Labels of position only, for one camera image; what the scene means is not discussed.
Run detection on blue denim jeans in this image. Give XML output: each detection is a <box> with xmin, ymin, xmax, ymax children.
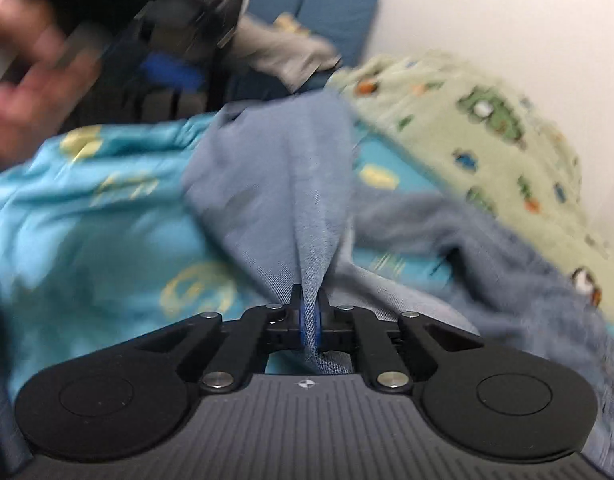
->
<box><xmin>182</xmin><ymin>92</ymin><xmax>614</xmax><ymax>477</ymax></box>

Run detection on grey cloth on chair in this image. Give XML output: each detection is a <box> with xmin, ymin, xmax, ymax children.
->
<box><xmin>229</xmin><ymin>14</ymin><xmax>342</xmax><ymax>92</ymax></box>

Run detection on green cartoon fleece blanket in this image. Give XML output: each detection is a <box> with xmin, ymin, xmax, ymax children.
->
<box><xmin>327</xmin><ymin>51</ymin><xmax>614</xmax><ymax>323</ymax></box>

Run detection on teal smiley bed sheet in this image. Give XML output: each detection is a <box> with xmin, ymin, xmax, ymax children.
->
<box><xmin>0</xmin><ymin>112</ymin><xmax>614</xmax><ymax>396</ymax></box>

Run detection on person left hand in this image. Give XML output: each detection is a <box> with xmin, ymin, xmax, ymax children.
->
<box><xmin>0</xmin><ymin>0</ymin><xmax>100</xmax><ymax>171</ymax></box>

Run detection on blue quilted chair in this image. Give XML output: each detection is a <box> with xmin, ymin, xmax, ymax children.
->
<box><xmin>229</xmin><ymin>0</ymin><xmax>379</xmax><ymax>101</ymax></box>

